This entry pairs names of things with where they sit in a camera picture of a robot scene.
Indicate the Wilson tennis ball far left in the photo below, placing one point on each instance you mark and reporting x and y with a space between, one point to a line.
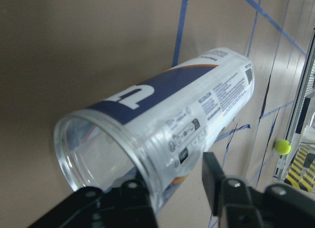
282 147

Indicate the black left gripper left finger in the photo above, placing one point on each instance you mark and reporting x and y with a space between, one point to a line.
126 206

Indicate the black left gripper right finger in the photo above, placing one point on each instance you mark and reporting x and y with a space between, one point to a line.
229 198

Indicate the clear tennis ball can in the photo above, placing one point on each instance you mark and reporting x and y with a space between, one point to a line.
157 129

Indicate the aluminium frame post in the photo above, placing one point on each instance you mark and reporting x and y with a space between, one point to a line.
297 119

